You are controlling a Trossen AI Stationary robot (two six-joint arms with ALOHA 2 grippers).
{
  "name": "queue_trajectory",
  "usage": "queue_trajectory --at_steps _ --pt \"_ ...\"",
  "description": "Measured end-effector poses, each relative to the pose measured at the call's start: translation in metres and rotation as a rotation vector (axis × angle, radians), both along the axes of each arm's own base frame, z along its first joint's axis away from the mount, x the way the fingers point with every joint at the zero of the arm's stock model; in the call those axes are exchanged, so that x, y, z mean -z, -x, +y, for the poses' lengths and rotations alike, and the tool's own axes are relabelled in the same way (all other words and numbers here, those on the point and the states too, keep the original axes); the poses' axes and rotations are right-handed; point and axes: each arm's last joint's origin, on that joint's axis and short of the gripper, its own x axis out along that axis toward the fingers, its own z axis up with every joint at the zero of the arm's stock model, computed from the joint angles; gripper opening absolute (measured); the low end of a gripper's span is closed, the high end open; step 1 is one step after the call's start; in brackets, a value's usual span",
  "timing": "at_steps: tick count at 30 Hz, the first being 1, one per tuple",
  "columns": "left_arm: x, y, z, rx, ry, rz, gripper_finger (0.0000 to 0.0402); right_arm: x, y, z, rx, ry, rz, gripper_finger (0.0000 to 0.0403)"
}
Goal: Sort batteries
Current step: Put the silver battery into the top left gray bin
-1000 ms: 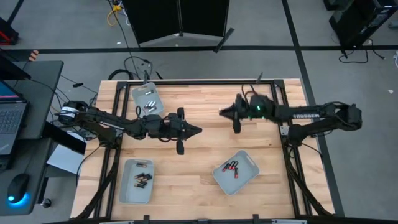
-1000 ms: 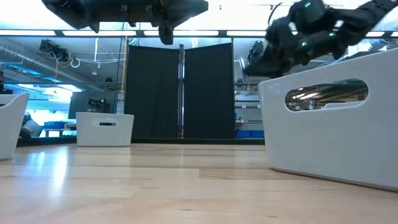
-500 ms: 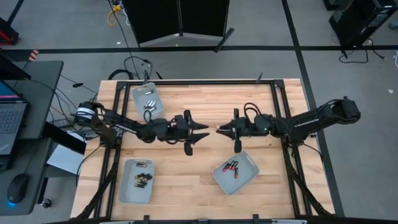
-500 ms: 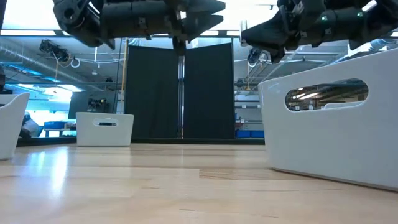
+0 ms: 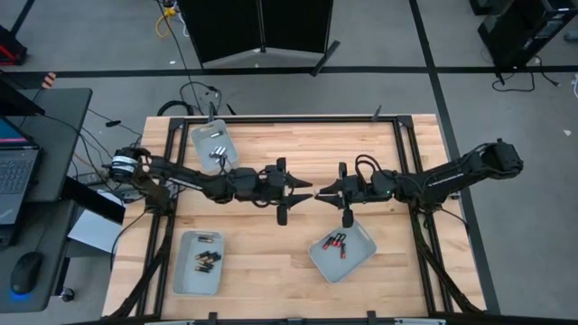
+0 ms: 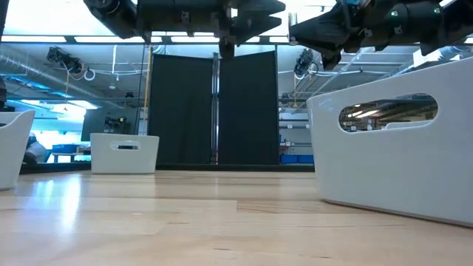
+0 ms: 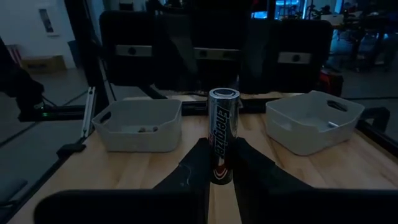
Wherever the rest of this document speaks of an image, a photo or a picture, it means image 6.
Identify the black aluminium table frame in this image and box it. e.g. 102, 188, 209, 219
20, 162, 315, 174

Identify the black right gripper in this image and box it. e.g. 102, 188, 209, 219
289, 0, 389, 53

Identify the black ceiling-hung device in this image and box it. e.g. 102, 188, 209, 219
46, 46, 84, 75
293, 47, 319, 78

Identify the black folding screen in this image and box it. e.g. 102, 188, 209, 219
149, 50, 280, 166

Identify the ceiling light panel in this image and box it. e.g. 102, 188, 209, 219
170, 35, 221, 44
258, 35, 291, 44

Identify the blue table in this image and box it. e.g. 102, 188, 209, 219
51, 143, 92, 164

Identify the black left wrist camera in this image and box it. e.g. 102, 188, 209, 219
217, 37, 237, 61

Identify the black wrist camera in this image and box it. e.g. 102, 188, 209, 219
320, 47, 344, 72
217, 37, 237, 61

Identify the light grey plastic bin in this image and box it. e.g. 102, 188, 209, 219
89, 132, 160, 175
0, 109, 37, 191
305, 55, 473, 229

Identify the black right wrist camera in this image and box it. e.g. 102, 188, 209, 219
320, 47, 344, 72

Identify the silver ventilation duct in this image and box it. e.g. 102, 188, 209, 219
412, 44, 473, 72
0, 50, 123, 108

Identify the person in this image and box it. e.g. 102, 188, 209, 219
22, 133, 48, 166

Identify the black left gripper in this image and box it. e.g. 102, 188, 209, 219
136, 0, 287, 46

